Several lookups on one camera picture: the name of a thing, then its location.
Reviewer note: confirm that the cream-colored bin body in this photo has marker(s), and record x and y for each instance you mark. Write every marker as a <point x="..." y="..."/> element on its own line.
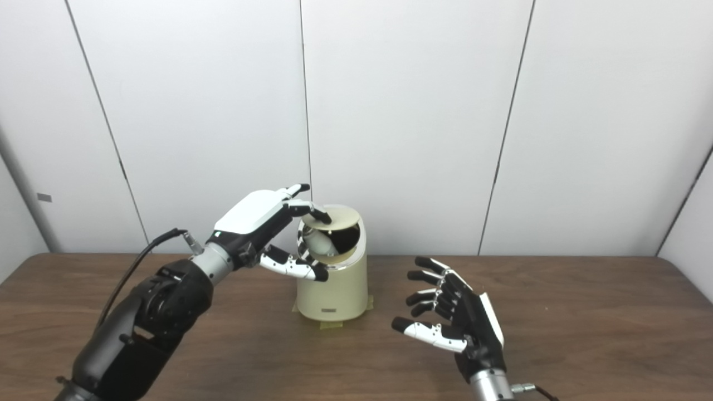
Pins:
<point x="334" y="292"/>

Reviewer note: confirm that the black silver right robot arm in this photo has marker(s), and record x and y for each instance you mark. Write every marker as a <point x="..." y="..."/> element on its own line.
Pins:
<point x="490" y="389"/>

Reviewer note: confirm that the round cream bin lid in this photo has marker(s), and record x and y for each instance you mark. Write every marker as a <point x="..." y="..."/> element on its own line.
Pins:
<point x="342" y="217"/>

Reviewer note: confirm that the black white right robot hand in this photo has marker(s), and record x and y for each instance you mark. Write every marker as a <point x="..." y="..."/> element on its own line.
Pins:
<point x="473" y="326"/>

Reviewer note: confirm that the small white plastic bottle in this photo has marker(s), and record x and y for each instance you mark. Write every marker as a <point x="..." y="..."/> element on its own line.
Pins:
<point x="322" y="242"/>

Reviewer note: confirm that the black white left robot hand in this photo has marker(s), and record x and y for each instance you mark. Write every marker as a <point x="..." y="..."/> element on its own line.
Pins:
<point x="250" y="214"/>

